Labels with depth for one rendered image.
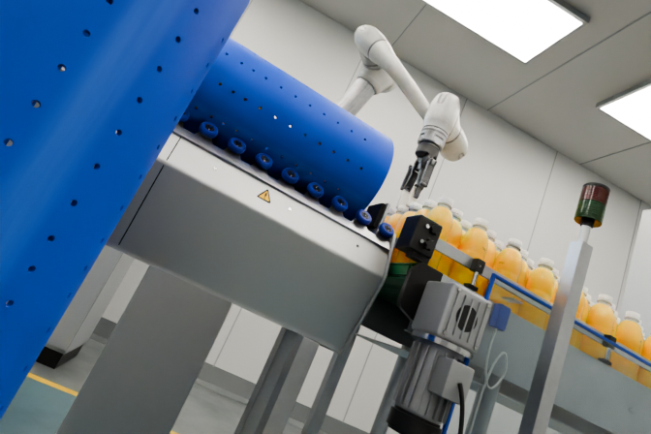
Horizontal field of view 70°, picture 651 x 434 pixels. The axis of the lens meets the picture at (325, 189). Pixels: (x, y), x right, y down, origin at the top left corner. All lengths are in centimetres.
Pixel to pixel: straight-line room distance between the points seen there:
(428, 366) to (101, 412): 101
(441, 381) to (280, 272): 43
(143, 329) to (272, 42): 335
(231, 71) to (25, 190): 73
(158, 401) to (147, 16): 128
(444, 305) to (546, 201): 426
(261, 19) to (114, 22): 408
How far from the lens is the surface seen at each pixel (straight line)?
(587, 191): 134
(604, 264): 564
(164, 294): 160
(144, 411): 164
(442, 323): 104
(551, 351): 122
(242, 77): 116
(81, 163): 52
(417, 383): 105
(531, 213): 511
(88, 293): 267
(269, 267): 113
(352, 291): 119
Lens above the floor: 63
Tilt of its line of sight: 17 degrees up
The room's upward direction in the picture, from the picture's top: 25 degrees clockwise
